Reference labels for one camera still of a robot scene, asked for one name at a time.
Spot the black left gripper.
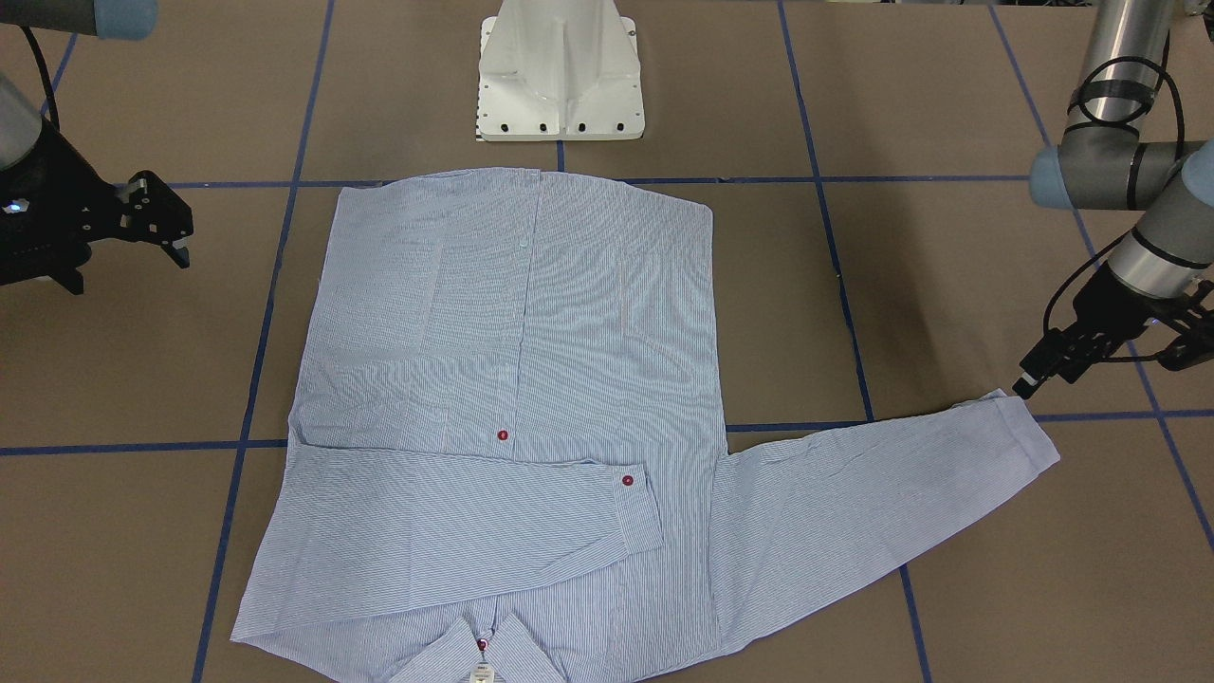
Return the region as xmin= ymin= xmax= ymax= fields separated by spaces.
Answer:
xmin=1012 ymin=267 xmax=1213 ymax=399

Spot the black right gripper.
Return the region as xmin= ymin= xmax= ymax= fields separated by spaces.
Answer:
xmin=1 ymin=121 xmax=194 ymax=295

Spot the light blue striped shirt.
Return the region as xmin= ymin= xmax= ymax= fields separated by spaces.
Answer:
xmin=229 ymin=167 xmax=1059 ymax=682

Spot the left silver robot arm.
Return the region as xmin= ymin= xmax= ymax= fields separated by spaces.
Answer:
xmin=1012 ymin=1 xmax=1213 ymax=398

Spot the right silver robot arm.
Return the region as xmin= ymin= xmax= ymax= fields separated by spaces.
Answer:
xmin=1 ymin=1 xmax=194 ymax=295

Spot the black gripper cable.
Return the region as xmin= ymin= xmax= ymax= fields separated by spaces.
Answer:
xmin=1040 ymin=55 xmax=1189 ymax=332

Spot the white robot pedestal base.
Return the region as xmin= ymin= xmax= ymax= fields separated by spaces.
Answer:
xmin=473 ymin=1 xmax=647 ymax=142

